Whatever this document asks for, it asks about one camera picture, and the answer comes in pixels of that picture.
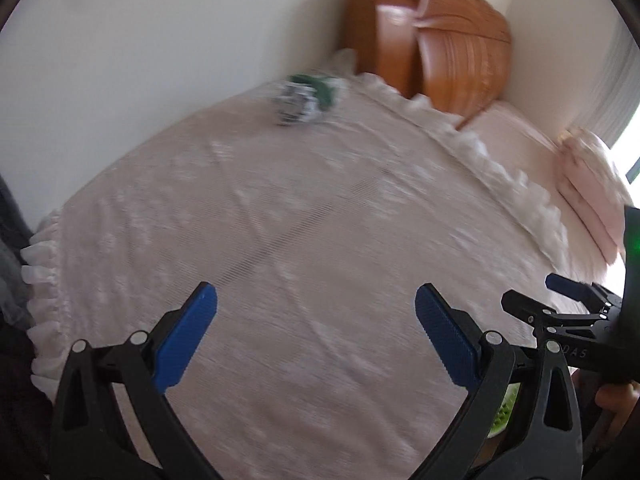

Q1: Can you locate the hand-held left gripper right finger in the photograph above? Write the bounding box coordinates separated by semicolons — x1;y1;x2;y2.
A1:
410;282;584;480

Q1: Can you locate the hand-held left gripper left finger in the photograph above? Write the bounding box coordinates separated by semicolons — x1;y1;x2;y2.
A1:
50;281;221;480

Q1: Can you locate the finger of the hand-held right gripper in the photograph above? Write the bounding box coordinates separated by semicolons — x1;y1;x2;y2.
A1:
545;273;624;312
501;288;609;339

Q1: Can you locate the green plastic basket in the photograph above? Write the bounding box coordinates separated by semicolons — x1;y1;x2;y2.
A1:
491;381;522;437

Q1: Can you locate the person's right hand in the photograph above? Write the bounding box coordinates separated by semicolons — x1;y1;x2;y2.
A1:
594;382;640;442

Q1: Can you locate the pink pillow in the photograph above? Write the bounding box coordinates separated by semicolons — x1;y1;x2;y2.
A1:
556;152;627;267

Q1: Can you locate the bed with pink sheet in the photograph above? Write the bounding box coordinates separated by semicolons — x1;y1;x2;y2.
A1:
462;100;628;313

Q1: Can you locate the dark cloth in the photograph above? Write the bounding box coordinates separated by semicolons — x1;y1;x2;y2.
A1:
0;170;55;480

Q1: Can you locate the white curtain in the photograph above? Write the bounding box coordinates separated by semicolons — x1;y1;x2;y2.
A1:
585;12;640;161

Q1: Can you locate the silver patterned wrapper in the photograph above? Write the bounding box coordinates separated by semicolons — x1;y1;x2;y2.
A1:
272;82;322;128

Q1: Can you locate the wooden headboard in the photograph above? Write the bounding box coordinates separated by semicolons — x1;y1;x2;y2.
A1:
344;0;514;128

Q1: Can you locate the crumpled green white cloth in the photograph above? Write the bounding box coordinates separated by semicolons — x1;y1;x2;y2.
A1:
291;73;342;112

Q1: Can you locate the dark window frame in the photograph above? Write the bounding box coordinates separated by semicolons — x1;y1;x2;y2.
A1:
620;152;640;186

